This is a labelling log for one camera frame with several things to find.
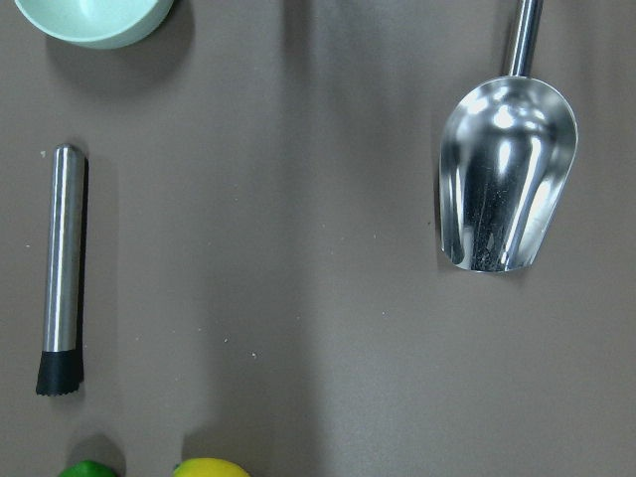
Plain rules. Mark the steel muddler black tip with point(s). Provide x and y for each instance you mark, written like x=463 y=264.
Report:
x=61 y=364

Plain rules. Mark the metal ice scoop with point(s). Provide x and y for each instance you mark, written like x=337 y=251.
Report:
x=506 y=151

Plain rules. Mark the yellow lemon outer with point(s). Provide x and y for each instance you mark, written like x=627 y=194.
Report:
x=208 y=467

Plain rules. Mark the mint green bowl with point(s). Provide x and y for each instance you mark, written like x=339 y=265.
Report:
x=102 y=25

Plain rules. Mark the green lime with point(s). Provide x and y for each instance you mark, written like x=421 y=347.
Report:
x=88 y=468

